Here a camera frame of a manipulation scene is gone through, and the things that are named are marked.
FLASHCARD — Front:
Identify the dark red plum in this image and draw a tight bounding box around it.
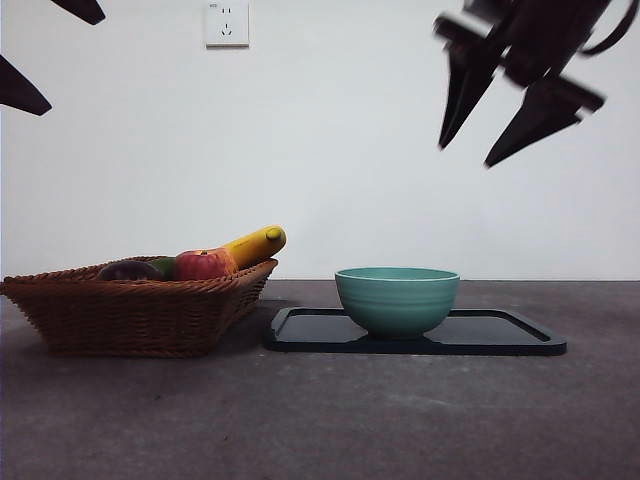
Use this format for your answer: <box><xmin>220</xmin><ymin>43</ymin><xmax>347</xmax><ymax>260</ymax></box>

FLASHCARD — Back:
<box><xmin>96</xmin><ymin>259</ymin><xmax>165</xmax><ymax>283</ymax></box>

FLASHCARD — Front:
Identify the teal ribbed bowl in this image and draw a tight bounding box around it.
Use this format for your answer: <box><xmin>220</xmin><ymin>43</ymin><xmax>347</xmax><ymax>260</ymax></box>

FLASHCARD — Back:
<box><xmin>333</xmin><ymin>267</ymin><xmax>460</xmax><ymax>341</ymax></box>

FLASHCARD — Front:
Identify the green avocado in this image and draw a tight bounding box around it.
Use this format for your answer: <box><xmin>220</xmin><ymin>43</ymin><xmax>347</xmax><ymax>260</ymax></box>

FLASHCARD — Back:
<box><xmin>148</xmin><ymin>257</ymin><xmax>177</xmax><ymax>282</ymax></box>

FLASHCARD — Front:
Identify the red yellow apple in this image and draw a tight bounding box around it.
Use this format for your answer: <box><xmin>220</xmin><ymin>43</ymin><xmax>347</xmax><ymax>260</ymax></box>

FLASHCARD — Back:
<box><xmin>173</xmin><ymin>249</ymin><xmax>239</xmax><ymax>282</ymax></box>

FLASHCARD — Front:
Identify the brown wicker basket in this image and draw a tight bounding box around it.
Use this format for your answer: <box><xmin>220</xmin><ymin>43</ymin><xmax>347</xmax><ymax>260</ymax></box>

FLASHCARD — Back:
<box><xmin>0</xmin><ymin>255</ymin><xmax>279</xmax><ymax>359</ymax></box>

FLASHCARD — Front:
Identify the yellow banana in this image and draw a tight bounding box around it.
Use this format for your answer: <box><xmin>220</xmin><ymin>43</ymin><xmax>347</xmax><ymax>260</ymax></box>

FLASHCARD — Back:
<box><xmin>219</xmin><ymin>225</ymin><xmax>287</xmax><ymax>271</ymax></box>

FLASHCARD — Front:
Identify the dark teal rectangular tray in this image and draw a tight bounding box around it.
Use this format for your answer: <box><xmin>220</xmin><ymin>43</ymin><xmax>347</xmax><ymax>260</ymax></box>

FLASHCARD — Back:
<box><xmin>263</xmin><ymin>307</ymin><xmax>569</xmax><ymax>357</ymax></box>

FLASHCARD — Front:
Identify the white wall socket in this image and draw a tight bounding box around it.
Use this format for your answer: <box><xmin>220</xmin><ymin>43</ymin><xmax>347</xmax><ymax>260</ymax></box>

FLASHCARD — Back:
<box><xmin>204</xmin><ymin>1</ymin><xmax>250</xmax><ymax>50</ymax></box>

